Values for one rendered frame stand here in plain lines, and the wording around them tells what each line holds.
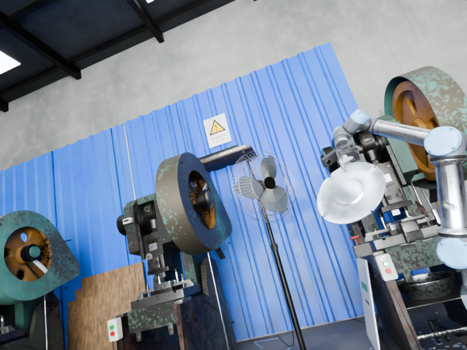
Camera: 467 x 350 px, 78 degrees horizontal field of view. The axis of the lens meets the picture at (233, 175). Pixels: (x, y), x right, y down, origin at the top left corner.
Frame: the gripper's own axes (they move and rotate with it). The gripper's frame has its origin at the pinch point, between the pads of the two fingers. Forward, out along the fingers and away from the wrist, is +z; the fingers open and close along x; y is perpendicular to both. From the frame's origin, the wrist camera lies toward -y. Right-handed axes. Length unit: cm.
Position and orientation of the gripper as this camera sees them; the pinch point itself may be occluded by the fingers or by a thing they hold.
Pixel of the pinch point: (343, 169)
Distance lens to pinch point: 133.9
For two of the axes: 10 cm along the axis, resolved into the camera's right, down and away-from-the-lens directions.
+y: 8.2, -3.6, -4.5
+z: -2.0, 5.6, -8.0
